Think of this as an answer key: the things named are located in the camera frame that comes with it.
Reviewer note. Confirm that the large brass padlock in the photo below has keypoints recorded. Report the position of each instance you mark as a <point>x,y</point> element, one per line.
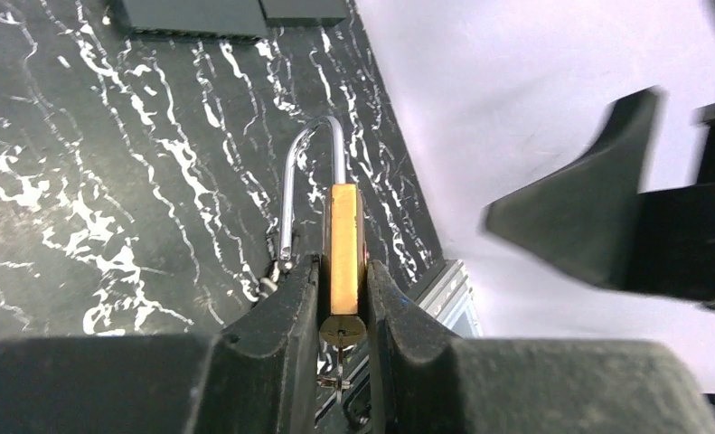
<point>344,253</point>

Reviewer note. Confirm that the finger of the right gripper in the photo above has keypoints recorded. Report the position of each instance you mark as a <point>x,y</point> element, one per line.
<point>591,221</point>

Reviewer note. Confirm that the small silver key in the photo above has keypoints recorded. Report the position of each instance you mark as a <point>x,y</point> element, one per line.
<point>330,364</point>

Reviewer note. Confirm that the black flat box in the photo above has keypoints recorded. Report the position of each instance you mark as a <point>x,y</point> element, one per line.
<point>239,19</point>

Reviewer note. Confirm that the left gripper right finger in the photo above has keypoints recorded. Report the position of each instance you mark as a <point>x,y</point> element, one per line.
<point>426,379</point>

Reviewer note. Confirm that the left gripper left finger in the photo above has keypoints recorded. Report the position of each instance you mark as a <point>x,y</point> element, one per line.
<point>258,375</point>

